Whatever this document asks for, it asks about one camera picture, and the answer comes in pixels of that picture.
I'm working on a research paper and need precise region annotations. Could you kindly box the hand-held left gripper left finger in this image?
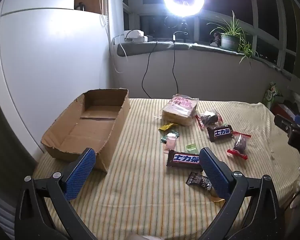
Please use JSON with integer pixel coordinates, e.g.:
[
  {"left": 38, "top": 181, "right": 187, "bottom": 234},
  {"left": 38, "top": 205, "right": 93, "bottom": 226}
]
[{"left": 14, "top": 148, "right": 98, "bottom": 240}]

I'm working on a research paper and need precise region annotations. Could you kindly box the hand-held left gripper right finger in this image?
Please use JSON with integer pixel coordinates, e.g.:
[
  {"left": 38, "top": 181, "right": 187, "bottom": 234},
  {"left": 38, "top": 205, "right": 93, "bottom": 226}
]
[{"left": 199, "top": 147, "right": 282, "bottom": 240}]

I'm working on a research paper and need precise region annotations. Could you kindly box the brown chocolate bar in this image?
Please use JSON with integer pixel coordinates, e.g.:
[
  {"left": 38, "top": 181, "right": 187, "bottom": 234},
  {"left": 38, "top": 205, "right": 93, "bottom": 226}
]
[
  {"left": 166, "top": 149, "right": 203, "bottom": 169},
  {"left": 206, "top": 124, "right": 234, "bottom": 143}
]

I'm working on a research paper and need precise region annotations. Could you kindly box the cardboard box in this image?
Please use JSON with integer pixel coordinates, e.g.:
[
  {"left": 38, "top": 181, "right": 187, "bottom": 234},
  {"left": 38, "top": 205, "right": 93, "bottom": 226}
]
[{"left": 41, "top": 88, "right": 130, "bottom": 174}]

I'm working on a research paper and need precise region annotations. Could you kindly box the dark cake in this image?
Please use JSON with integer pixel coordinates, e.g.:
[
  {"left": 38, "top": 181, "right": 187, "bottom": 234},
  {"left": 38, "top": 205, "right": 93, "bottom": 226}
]
[
  {"left": 195, "top": 109, "right": 228, "bottom": 130},
  {"left": 227, "top": 131, "right": 252, "bottom": 160}
]

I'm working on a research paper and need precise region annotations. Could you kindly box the green square candy packet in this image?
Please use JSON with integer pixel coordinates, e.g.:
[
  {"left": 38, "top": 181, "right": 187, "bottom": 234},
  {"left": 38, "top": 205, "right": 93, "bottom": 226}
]
[{"left": 161, "top": 130, "right": 180, "bottom": 143}]

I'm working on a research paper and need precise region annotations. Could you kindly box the red box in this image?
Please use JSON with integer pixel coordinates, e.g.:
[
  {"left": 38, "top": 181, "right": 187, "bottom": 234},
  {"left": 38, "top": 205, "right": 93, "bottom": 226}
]
[{"left": 271, "top": 102, "right": 299, "bottom": 117}]

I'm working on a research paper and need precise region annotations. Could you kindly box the black candy wrapper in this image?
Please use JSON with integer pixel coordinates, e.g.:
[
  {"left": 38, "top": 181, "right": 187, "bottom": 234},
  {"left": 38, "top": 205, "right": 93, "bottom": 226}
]
[{"left": 185, "top": 172, "right": 213, "bottom": 192}]

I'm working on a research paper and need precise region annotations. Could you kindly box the light green candy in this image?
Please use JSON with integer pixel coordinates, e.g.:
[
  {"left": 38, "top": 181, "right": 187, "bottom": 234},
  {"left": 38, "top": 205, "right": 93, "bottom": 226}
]
[{"left": 185, "top": 143, "right": 199, "bottom": 154}]

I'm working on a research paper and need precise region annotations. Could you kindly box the striped bed sheet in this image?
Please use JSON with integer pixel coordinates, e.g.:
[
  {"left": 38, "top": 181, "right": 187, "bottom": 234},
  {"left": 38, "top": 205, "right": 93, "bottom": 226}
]
[{"left": 32, "top": 97, "right": 300, "bottom": 240}]

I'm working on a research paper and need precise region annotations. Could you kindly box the yellow candy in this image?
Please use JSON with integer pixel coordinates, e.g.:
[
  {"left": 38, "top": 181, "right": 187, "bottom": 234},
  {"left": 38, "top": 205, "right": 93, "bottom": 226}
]
[{"left": 158, "top": 122, "right": 179, "bottom": 132}]

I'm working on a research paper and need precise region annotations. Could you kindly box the sliced bread in clear bag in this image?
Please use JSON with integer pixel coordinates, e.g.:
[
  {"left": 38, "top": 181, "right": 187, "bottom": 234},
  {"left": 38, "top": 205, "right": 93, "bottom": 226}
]
[{"left": 154, "top": 94, "right": 199, "bottom": 127}]

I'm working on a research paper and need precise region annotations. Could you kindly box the potted spider plant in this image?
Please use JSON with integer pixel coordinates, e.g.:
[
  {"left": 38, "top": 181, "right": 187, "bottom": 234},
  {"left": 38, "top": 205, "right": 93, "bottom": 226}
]
[{"left": 206, "top": 10, "right": 259, "bottom": 68}]

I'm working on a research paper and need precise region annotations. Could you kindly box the white wardrobe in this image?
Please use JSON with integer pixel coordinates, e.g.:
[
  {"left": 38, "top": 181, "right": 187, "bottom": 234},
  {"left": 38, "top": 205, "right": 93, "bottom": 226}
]
[{"left": 0, "top": 0, "right": 110, "bottom": 160}]

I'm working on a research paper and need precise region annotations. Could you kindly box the grey windowsill cover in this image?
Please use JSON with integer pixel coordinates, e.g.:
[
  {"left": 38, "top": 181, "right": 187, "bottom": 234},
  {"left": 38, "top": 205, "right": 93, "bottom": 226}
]
[{"left": 116, "top": 40, "right": 294, "bottom": 73}]

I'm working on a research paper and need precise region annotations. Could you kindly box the white device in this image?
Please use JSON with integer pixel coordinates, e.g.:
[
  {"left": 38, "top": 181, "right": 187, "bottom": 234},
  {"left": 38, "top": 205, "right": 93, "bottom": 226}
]
[{"left": 112, "top": 29, "right": 153, "bottom": 44}]

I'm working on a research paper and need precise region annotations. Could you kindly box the window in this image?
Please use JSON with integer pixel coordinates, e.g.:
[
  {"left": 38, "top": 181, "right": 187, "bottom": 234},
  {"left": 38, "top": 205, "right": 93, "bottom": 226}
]
[{"left": 122, "top": 0, "right": 300, "bottom": 80}]

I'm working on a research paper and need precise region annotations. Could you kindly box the black cable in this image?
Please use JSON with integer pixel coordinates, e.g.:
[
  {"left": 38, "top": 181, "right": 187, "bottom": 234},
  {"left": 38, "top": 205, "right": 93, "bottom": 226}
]
[{"left": 142, "top": 31, "right": 188, "bottom": 99}]

